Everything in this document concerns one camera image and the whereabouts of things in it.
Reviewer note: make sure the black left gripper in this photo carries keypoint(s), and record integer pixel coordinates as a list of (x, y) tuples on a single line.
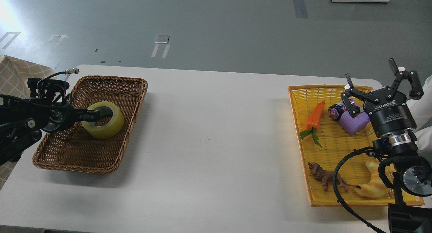
[(66, 116)]

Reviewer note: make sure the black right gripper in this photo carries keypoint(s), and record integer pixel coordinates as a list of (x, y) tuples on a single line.
[(389, 113)]

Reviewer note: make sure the yellow tape roll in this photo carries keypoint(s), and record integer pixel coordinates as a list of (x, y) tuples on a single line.
[(111, 128)]

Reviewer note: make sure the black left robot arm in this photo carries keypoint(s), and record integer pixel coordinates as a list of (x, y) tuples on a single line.
[(22, 120)]

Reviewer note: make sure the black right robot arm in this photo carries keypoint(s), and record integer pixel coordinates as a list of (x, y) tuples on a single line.
[(400, 168)]

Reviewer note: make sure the white chair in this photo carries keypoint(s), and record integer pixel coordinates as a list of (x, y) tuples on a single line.
[(421, 111)]

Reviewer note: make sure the brown wicker basket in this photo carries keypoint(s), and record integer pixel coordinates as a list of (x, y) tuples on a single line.
[(75, 150)]

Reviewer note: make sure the purple foam block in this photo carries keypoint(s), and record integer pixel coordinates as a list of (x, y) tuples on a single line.
[(353, 125)]

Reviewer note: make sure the small dark soda can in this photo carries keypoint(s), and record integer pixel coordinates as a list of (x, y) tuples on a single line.
[(335, 111)]

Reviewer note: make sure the orange toy carrot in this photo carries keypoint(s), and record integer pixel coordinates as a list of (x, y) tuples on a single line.
[(313, 124)]

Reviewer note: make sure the beige checkered cloth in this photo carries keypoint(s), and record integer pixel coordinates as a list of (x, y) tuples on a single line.
[(15, 72)]

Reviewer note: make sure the brown toy lion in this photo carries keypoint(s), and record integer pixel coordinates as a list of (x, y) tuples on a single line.
[(325, 176)]

